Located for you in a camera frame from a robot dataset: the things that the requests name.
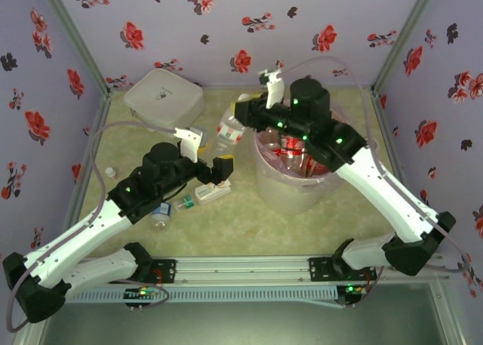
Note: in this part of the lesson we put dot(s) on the white box blue orange print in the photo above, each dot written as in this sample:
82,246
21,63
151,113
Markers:
207,194

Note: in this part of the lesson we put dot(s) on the clear bottle white cap red label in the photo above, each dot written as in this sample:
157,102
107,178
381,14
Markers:
228,131

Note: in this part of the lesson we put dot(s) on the clear bottle blue cap blue label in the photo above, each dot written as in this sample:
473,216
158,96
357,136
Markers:
163,209

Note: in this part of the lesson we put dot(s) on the large clear bottle red label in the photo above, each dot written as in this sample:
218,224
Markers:
292,144

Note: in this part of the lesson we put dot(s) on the small clear bottle green label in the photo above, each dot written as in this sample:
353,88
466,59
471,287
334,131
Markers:
186,203

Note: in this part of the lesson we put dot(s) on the cola bottle red cap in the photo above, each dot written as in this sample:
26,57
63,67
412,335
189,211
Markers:
315,167

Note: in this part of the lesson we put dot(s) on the white plastic bin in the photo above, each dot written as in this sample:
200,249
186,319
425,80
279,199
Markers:
287,194

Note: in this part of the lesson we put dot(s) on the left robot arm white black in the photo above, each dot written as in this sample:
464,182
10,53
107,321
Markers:
75,239

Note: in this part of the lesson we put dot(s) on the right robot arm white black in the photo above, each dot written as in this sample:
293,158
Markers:
385,190

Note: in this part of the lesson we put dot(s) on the small white bottle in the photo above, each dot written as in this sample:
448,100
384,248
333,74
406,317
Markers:
110,172

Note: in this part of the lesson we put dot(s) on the white plastic storage box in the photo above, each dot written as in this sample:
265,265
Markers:
162,96

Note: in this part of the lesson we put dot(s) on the left circuit board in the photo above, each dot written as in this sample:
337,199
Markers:
141,294

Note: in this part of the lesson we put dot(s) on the circuit board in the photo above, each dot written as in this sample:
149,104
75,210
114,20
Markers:
352,290
141,294

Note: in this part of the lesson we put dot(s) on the right circuit board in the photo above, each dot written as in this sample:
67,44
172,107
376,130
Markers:
352,290

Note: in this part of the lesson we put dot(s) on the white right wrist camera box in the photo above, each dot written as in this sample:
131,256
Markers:
273,92

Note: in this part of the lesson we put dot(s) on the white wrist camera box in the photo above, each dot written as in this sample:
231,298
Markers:
273,92
190,145

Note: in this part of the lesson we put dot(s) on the back aluminium frame rail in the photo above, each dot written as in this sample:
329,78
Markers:
226,87

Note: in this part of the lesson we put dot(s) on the aluminium frame rail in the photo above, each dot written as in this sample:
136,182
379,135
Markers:
241,271
226,87

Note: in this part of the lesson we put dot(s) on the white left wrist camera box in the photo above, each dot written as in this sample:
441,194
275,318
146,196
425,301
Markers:
190,145

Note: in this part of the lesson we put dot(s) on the right aluminium side rail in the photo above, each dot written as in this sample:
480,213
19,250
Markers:
384,122

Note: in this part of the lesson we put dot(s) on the aluminium side rail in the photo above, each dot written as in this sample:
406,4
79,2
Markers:
384,122
102,111

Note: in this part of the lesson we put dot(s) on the left aluminium side rail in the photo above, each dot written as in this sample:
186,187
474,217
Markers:
102,111

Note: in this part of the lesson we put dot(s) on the front aluminium frame rail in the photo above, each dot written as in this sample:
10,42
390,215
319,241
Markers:
241,271

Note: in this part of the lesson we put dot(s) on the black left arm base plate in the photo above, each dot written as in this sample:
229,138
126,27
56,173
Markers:
168,271

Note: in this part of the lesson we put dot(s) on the right aluminium frame post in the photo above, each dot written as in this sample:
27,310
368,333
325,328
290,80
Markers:
407,28

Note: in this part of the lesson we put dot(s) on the aluminium frame post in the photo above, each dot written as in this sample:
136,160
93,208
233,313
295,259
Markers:
407,28
71,28

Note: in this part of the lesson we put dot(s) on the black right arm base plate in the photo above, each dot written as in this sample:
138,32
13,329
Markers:
319,269

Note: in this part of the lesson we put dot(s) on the left aluminium frame post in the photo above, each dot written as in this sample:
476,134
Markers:
71,28

